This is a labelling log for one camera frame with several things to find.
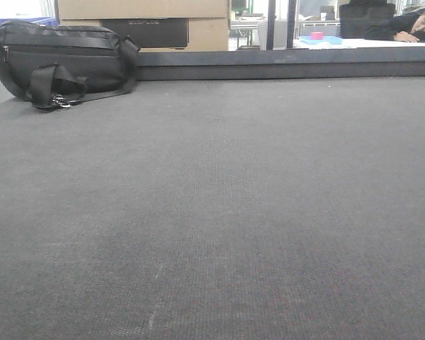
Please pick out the black fabric shoulder bag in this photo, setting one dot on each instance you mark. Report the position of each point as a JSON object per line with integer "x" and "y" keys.
{"x": 59, "y": 67}

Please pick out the cardboard box with black print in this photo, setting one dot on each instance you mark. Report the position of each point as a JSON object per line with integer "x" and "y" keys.
{"x": 167, "y": 34}

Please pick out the pink tape roll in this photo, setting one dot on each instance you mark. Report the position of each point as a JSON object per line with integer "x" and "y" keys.
{"x": 316, "y": 35}

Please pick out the light blue tray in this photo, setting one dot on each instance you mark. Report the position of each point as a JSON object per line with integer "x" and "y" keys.
{"x": 325, "y": 39}

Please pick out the black office chair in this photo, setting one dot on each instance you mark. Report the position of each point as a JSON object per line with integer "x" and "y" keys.
{"x": 357, "y": 16}

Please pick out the upper cardboard box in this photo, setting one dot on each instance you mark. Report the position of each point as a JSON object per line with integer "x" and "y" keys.
{"x": 87, "y": 9}

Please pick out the sleeping person in black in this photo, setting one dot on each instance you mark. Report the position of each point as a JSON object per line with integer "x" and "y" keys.
{"x": 407, "y": 28}

